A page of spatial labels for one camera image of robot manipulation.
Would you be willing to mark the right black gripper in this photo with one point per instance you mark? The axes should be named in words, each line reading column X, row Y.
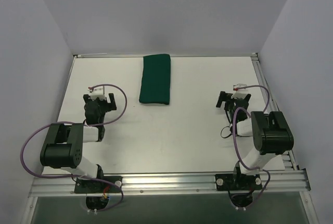
column 223, row 99

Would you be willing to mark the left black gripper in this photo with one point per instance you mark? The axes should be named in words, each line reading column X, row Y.
column 110, row 101

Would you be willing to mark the green surgical cloth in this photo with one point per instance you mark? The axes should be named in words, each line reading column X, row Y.
column 156, row 80

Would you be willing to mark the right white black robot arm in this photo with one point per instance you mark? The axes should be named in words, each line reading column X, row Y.
column 270, row 132

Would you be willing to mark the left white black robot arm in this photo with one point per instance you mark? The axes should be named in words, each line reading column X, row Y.
column 63, row 145

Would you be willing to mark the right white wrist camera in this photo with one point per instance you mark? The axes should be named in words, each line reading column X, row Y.
column 239, row 91

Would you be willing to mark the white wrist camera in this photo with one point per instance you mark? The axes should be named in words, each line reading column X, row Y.
column 97, row 93
column 239, row 91

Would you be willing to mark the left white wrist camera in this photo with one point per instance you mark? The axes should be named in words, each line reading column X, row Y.
column 97, row 93

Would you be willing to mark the back aluminium rail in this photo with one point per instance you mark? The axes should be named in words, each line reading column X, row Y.
column 118, row 55

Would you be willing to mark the aluminium rail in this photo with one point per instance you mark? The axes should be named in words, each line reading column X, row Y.
column 118, row 55
column 272, row 105
column 174, row 184

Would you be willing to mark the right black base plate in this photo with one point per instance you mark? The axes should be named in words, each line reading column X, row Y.
column 233, row 182

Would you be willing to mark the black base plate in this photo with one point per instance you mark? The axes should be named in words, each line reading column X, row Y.
column 233, row 182
column 92, row 186

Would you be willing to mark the right aluminium rail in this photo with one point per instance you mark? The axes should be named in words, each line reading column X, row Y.
column 272, row 105

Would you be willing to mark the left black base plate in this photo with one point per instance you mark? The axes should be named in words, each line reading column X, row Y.
column 92, row 186

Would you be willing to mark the front aluminium rail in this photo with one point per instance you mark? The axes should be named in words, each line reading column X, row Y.
column 174, row 184

